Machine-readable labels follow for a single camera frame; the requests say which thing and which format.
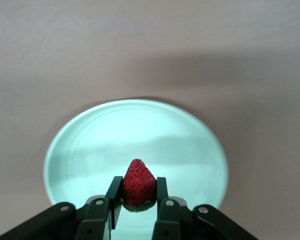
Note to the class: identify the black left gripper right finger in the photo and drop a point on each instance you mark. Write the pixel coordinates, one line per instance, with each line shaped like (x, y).
(170, 220)

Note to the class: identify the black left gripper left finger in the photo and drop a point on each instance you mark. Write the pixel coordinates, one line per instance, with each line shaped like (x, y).
(95, 220)

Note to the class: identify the red strawberry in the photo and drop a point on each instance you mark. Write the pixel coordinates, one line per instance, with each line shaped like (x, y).
(138, 180)

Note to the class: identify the mint green round plate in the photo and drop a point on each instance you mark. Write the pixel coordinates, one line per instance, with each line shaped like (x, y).
(140, 130)

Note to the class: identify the brown table cloth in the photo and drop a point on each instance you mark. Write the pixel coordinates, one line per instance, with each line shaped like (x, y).
(65, 50)

